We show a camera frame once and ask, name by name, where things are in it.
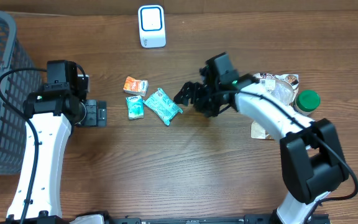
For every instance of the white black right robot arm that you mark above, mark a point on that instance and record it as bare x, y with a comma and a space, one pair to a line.
312, 160

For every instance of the green lid jar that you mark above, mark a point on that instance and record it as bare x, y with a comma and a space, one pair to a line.
306, 102

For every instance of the orange tissue pack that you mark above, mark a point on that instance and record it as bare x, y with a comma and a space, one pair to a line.
135, 87

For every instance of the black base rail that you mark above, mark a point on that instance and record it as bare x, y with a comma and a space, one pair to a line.
197, 220

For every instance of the dark grey plastic basket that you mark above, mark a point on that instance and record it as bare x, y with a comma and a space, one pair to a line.
17, 80

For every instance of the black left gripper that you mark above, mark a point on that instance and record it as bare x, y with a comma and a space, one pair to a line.
96, 114

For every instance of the teal tissue pack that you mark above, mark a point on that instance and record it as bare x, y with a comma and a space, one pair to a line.
135, 107

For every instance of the beige brown snack bag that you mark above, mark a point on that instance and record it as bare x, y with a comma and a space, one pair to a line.
282, 87

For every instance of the white barcode scanner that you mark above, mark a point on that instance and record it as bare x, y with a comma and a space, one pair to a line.
151, 21

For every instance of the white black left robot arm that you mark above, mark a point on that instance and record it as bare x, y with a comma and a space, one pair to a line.
50, 116

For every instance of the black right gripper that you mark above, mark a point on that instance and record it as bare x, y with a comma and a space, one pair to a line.
198, 88

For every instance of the teal wipes packet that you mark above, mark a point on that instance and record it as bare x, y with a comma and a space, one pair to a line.
160, 103

